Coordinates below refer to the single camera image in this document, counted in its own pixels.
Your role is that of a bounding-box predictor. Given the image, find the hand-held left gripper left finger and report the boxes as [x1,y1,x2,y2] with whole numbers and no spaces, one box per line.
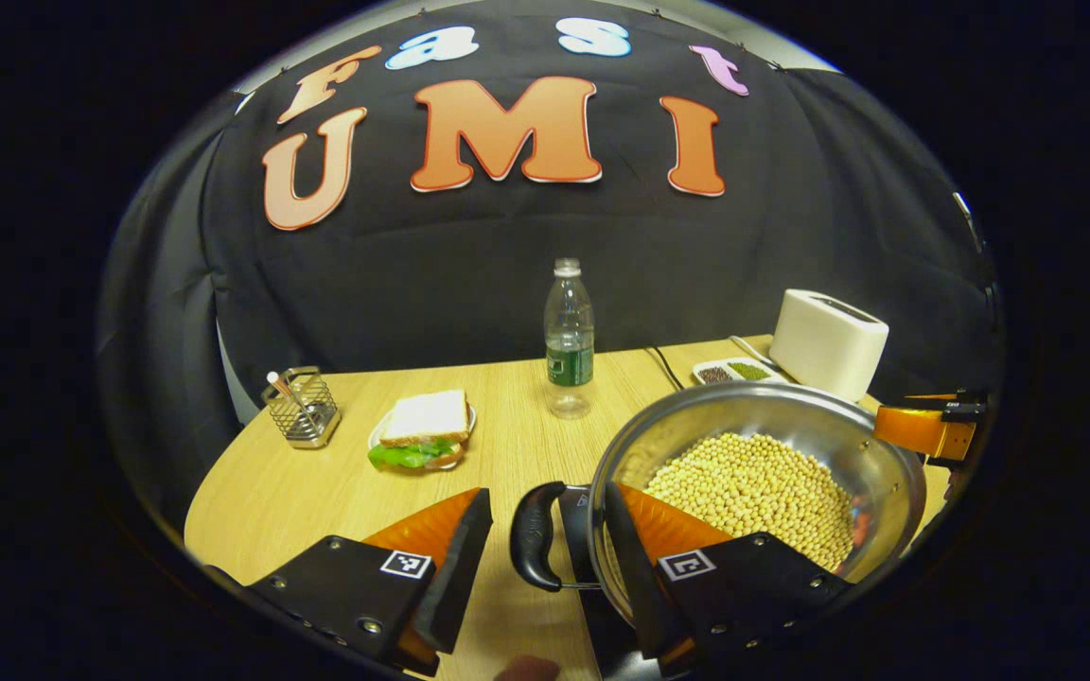
[247,487,494,677]

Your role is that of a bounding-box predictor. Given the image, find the white divided seasoning dish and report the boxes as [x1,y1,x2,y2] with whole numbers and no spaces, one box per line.
[693,358,789,387]

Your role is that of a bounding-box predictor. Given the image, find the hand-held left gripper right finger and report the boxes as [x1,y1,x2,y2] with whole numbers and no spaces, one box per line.
[602,480,853,677]

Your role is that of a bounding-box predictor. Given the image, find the lettuce sandwich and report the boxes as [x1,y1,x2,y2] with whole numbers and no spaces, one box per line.
[368,389,472,471]

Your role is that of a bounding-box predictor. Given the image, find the clear plastic water bottle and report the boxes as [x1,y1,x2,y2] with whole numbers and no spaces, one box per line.
[544,257,596,420]

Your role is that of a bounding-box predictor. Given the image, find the black backdrop cloth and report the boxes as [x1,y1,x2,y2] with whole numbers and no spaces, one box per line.
[96,0,1005,531]

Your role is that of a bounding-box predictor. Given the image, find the pile of soybeans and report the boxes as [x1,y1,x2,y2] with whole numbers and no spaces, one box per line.
[644,432,856,573]

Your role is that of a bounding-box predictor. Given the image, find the white toaster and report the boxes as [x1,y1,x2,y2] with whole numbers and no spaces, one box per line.
[769,288,889,403]

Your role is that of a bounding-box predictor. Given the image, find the metal wire holder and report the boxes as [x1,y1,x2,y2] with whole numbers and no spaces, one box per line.
[261,366,343,449]

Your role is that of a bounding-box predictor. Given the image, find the stainless steel pot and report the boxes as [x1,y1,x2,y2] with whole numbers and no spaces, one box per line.
[510,381,929,630]

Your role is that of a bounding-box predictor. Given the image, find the black power cable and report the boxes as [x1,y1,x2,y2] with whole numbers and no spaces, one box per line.
[644,345,688,391]

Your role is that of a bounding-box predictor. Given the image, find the wooden stick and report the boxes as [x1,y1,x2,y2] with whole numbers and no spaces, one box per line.
[266,371,305,417]

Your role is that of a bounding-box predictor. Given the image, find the white power cable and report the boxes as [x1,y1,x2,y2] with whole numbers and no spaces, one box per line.
[728,335,782,370]

